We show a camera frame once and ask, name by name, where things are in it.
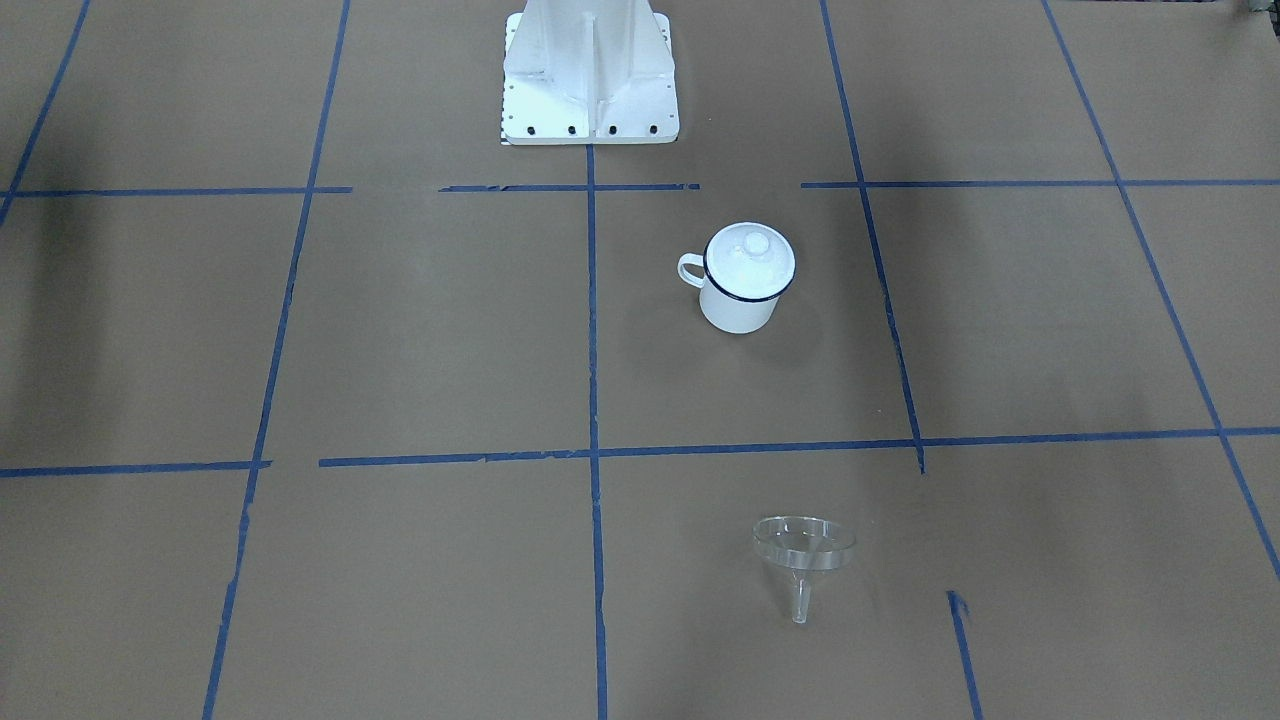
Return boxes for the white round lid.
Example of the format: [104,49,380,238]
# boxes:
[703,222,797,302]

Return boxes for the clear glass funnel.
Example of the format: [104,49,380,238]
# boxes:
[751,515,858,625]

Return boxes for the white enamel mug blue rim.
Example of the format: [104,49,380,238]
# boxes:
[677,222,797,334]

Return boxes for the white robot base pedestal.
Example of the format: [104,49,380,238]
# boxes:
[500,1,681,146]

